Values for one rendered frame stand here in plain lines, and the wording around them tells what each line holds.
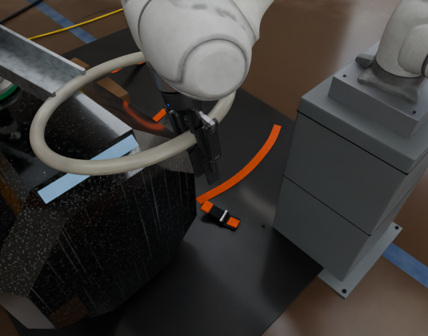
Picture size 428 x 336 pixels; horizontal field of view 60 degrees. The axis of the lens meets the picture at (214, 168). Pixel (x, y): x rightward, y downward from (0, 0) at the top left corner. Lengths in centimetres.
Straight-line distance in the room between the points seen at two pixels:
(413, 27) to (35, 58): 103
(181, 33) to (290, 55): 261
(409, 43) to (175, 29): 83
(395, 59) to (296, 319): 106
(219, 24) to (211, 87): 6
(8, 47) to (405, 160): 118
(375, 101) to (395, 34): 19
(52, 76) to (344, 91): 86
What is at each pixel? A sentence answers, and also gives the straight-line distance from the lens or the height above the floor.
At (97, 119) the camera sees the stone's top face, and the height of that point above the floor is 80.
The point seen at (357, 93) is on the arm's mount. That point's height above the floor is 86.
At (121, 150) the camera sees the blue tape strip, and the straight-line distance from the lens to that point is 112.
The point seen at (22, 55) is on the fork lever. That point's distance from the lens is 123.
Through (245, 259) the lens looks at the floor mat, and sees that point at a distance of 175.
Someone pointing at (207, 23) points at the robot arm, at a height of 137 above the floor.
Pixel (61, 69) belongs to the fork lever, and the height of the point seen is 97.
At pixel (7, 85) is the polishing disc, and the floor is 84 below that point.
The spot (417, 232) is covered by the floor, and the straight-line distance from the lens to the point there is 208.
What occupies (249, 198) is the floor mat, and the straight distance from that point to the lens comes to 194.
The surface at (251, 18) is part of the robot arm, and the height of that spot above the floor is 136.
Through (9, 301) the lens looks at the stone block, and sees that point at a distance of 130.
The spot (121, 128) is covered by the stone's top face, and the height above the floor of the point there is 80.
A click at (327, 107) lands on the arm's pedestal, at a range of 125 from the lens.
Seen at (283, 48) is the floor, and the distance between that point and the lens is 309.
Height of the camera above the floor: 156
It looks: 49 degrees down
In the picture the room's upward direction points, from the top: straight up
